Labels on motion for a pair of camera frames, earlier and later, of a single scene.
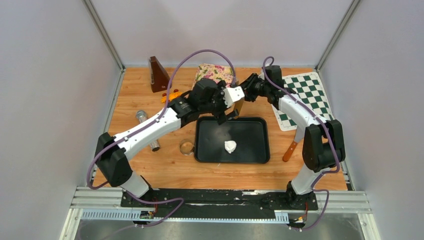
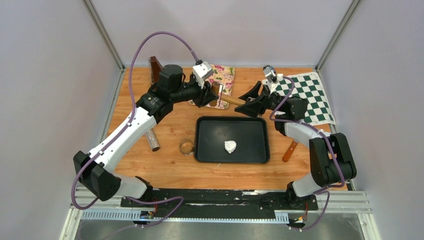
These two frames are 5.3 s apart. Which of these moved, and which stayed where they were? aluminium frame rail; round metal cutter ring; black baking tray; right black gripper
Moved: right black gripper
Stayed: round metal cutter ring; black baking tray; aluminium frame rail
